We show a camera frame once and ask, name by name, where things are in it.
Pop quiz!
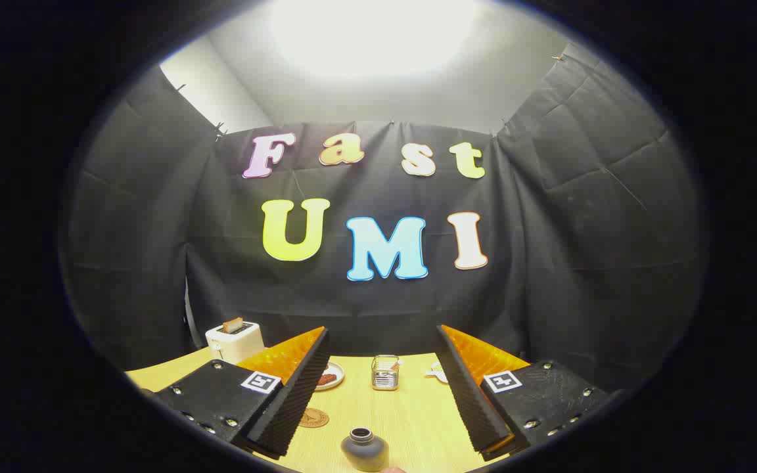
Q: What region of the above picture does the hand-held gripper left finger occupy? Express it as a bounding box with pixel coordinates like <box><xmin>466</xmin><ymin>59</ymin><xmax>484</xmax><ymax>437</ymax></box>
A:
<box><xmin>154</xmin><ymin>327</ymin><xmax>331</xmax><ymax>459</ymax></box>

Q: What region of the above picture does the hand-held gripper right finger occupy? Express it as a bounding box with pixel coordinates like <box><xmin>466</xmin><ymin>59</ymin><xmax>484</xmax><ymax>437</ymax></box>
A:
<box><xmin>436</xmin><ymin>324</ymin><xmax>616</xmax><ymax>461</ymax></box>

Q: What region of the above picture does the silver bottle with green label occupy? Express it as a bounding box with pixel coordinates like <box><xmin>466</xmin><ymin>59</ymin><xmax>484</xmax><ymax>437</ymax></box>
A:
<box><xmin>341</xmin><ymin>427</ymin><xmax>390</xmax><ymax>473</ymax></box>

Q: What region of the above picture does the white oval plate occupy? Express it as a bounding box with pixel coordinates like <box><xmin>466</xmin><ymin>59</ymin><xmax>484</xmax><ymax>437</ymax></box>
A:
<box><xmin>315</xmin><ymin>362</ymin><xmax>345</xmax><ymax>392</ymax></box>

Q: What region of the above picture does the wooden table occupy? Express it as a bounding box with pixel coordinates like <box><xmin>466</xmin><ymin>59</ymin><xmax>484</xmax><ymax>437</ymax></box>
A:
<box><xmin>126</xmin><ymin>347</ymin><xmax>530</xmax><ymax>473</ymax></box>

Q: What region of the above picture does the white toaster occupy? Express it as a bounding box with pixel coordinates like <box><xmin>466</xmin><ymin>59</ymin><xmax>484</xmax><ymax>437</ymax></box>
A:
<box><xmin>205</xmin><ymin>321</ymin><xmax>265</xmax><ymax>365</ymax></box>

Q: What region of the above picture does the black backdrop cloth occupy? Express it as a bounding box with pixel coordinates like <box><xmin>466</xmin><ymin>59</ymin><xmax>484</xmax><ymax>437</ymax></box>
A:
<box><xmin>63</xmin><ymin>43</ymin><xmax>708</xmax><ymax>395</ymax></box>

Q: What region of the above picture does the wire mesh holder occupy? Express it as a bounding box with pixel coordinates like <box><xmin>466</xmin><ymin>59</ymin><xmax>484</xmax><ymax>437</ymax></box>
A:
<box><xmin>371</xmin><ymin>355</ymin><xmax>401</xmax><ymax>392</ymax></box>

